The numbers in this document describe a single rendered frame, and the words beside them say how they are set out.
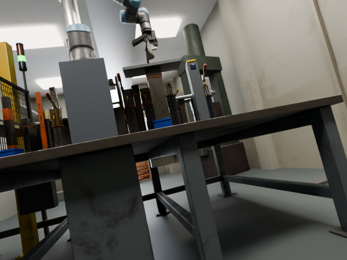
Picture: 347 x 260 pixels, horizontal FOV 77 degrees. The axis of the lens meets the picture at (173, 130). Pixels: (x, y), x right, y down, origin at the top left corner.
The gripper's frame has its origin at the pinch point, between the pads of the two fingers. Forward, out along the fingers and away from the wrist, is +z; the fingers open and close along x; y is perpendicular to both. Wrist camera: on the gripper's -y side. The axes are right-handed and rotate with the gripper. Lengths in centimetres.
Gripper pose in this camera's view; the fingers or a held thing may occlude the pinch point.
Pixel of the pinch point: (149, 60)
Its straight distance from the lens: 149.4
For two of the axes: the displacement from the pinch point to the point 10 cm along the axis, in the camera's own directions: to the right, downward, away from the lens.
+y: 9.4, -1.7, 2.8
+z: 2.1, 9.7, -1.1
